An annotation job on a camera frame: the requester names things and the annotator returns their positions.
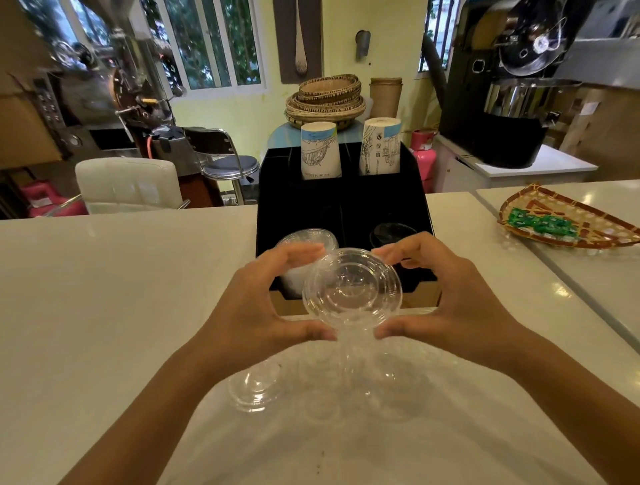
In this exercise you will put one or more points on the black exhaust pipe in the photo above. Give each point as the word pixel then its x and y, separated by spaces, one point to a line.
pixel 434 70

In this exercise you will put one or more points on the brown wall panel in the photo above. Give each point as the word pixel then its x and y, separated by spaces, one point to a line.
pixel 285 45

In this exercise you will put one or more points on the clear plastic bag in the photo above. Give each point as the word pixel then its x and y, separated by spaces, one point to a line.
pixel 380 449

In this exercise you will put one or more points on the person's right forearm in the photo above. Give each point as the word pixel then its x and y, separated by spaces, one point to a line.
pixel 580 404

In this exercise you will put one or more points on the woven bamboo tray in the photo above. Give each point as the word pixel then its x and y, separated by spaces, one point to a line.
pixel 600 225

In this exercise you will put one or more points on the black cup organizer box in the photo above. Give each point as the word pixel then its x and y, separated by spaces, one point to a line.
pixel 345 205

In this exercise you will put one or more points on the loose pile of clear lids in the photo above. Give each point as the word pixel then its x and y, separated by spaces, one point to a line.
pixel 255 384

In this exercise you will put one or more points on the pink gas cylinder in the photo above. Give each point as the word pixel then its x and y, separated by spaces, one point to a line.
pixel 424 160

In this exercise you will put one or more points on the white padded chair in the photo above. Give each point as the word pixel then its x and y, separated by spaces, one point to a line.
pixel 127 185

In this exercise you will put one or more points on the wide woven basket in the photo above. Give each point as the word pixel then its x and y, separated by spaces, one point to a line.
pixel 325 114

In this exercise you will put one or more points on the person's left hand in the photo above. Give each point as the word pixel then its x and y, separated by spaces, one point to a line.
pixel 240 320

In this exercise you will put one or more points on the white cabinet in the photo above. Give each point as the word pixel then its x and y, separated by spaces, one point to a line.
pixel 525 172

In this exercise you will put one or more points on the small barred window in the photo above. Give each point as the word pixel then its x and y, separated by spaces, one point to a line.
pixel 440 30

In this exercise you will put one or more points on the chrome bar stool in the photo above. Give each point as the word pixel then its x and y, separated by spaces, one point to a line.
pixel 225 160

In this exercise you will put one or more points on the brown paper cup stack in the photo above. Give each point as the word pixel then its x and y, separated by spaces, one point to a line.
pixel 386 97

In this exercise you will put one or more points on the large white framed window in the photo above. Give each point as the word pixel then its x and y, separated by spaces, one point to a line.
pixel 215 45

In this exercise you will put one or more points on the small woven basket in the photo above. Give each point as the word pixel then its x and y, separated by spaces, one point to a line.
pixel 330 87

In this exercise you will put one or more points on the black coffee roaster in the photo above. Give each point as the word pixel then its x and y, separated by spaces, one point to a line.
pixel 505 100

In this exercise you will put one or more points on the person's right thumb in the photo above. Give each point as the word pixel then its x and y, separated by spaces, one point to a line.
pixel 400 330

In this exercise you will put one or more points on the pile of green packets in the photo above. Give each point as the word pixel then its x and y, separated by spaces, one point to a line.
pixel 542 224

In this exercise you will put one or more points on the clear plastic dome lid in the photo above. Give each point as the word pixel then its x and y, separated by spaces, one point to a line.
pixel 352 290

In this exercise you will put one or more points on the person's left thumb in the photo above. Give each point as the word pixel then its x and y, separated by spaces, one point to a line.
pixel 310 332

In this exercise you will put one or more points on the person's right hand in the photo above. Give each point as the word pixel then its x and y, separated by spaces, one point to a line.
pixel 465 310

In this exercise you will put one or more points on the person's left forearm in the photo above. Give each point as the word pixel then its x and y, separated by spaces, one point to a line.
pixel 150 424

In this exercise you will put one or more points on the blue round table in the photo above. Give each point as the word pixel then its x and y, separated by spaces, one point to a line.
pixel 285 135

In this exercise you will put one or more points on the grey wall lamp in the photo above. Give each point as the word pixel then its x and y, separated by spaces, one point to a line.
pixel 363 44

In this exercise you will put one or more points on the printed paper cup stack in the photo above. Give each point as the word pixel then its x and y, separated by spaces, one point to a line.
pixel 321 150
pixel 380 147

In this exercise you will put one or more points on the silver coffee roaster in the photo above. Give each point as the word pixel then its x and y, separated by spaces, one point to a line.
pixel 115 90

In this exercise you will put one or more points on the tall stack of clear lids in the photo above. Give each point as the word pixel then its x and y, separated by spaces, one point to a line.
pixel 312 237

